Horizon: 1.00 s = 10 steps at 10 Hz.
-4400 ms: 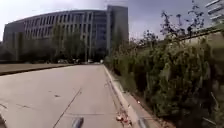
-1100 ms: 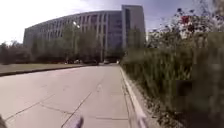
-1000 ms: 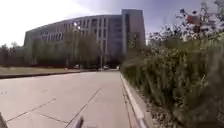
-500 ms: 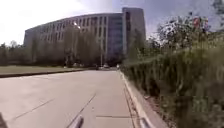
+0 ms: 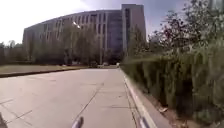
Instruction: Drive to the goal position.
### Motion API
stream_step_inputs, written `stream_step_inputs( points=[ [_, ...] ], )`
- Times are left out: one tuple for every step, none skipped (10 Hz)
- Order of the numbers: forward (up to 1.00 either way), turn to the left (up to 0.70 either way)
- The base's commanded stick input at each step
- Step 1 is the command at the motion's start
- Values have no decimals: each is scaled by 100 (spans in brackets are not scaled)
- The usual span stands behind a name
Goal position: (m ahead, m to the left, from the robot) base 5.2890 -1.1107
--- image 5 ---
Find row of bare trees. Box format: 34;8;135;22
0;25;125;67

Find bare soil strip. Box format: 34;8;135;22
141;87;209;128

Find pale stone kerb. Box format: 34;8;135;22
121;71;174;128

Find large curved grey building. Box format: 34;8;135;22
22;3;148;66

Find robot's own part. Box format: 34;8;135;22
138;116;151;128
71;115;85;128

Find leafy tree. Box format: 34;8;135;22
145;0;224;58

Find grass strip with kerb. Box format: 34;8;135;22
0;63;90;79

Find grey paved path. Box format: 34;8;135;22
0;67;143;128

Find long green hedge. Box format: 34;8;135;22
119;44;224;126

